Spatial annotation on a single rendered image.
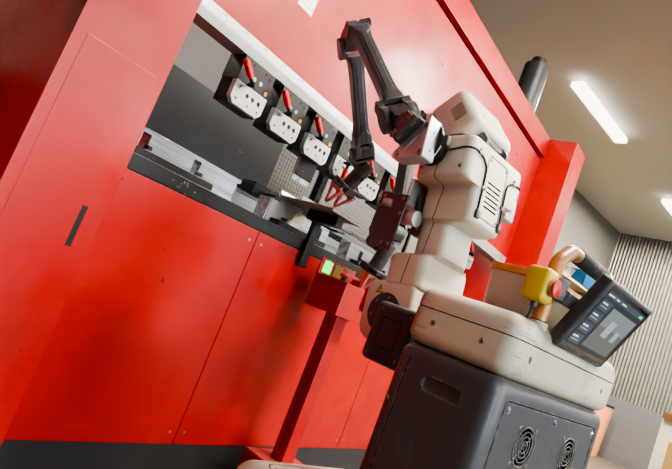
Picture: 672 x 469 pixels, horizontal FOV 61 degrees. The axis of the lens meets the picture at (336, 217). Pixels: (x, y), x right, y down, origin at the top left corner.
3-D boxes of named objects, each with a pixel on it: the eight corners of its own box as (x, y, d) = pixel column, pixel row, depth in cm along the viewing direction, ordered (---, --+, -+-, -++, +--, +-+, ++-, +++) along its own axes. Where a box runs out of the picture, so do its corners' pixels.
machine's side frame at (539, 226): (466, 474, 361) (578, 142, 392) (359, 417, 414) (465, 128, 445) (479, 473, 381) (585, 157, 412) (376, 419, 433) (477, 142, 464)
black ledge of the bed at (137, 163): (107, 158, 146) (114, 142, 146) (68, 147, 159) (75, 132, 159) (494, 343, 379) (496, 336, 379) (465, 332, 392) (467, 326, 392)
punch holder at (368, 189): (356, 190, 246) (370, 155, 248) (341, 186, 251) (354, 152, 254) (373, 202, 258) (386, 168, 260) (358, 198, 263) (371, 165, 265)
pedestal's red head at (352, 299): (334, 315, 198) (353, 266, 200) (304, 302, 209) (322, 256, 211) (369, 327, 212) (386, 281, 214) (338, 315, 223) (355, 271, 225)
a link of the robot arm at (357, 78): (340, 40, 179) (372, 34, 182) (335, 36, 184) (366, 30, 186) (351, 164, 202) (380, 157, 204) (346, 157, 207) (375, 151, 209)
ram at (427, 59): (163, -15, 159) (273, -251, 170) (147, -14, 164) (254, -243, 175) (503, 266, 392) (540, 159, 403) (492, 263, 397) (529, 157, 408)
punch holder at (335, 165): (330, 172, 231) (345, 135, 233) (315, 168, 236) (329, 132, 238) (350, 186, 242) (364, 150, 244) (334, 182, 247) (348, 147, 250)
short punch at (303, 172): (293, 178, 220) (302, 155, 221) (289, 177, 221) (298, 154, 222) (308, 187, 228) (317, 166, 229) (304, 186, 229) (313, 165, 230)
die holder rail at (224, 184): (107, 144, 158) (121, 113, 159) (96, 141, 161) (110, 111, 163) (231, 206, 196) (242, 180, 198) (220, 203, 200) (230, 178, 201)
